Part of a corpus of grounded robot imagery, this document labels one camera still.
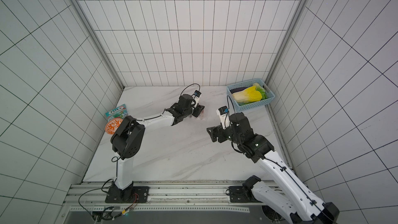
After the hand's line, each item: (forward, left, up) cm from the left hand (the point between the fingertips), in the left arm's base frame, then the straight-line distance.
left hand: (199, 107), depth 95 cm
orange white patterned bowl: (-9, +55, -7) cm, 56 cm away
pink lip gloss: (-4, -2, -2) cm, 5 cm away
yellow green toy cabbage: (+14, -38, -3) cm, 41 cm away
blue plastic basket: (+4, -30, -4) cm, 31 cm away
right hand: (-21, -5, +13) cm, 25 cm away
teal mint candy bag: (+1, +54, -8) cm, 55 cm away
